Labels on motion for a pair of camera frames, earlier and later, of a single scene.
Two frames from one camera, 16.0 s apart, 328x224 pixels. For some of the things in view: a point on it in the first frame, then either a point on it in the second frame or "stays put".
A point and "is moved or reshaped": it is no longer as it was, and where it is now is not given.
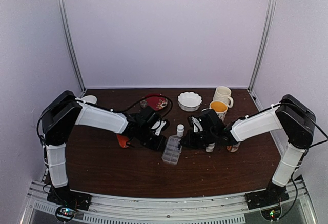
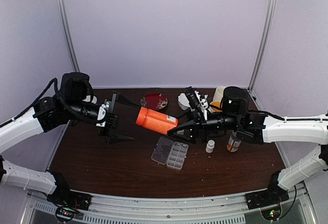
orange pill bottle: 122,140 is moved or reshaped
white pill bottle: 180,129 stays put
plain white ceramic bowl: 89,99 stays put
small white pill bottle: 210,148 stays put
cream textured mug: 223,94 stays put
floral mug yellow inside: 221,108 stays put
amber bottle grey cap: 233,147 stays put
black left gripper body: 148,141 to 105,129
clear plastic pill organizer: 173,150 is moved or reshaped
